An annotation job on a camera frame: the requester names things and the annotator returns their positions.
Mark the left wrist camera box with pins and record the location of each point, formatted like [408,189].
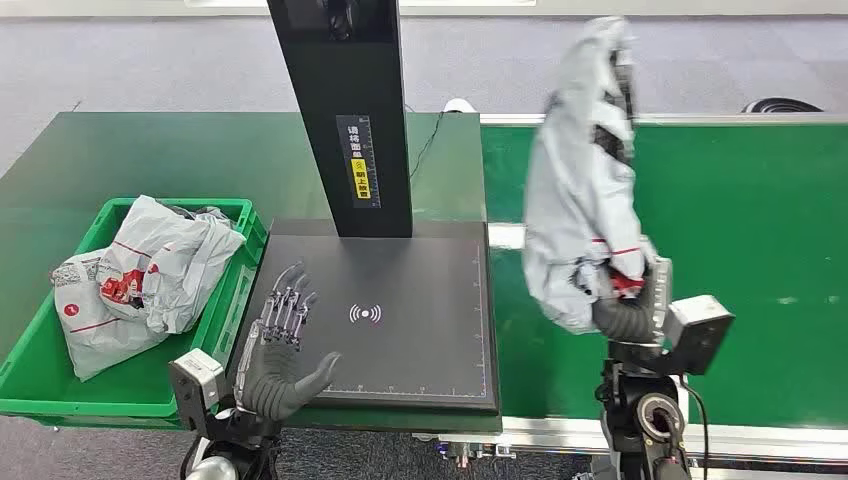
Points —
[195,384]

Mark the black round object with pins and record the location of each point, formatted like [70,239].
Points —
[782,106]

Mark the white mailer with red logo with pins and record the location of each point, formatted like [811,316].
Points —
[93,331]

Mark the small white round object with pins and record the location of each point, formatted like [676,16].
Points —
[460,105]

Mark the black weighing platform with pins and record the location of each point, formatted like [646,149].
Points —
[411,331]

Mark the metal connectors under table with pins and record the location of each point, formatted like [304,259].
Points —
[474,452]

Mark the black and yellow label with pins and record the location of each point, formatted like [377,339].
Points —
[360,162]

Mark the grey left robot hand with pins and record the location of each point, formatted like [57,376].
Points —
[272,384]

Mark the grey plastic mailer package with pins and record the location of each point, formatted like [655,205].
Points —
[576,199]

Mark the black scanner column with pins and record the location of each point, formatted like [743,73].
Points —
[351,99]

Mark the green plastic basket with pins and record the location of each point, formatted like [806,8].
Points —
[132,391]

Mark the crumpled grey mailer package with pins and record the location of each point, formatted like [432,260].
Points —
[179,258]

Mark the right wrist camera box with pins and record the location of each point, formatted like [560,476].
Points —
[696,331]

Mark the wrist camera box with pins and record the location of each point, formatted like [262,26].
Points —
[696,331]
[195,384]

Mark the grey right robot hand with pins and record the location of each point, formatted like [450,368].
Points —
[626,321]

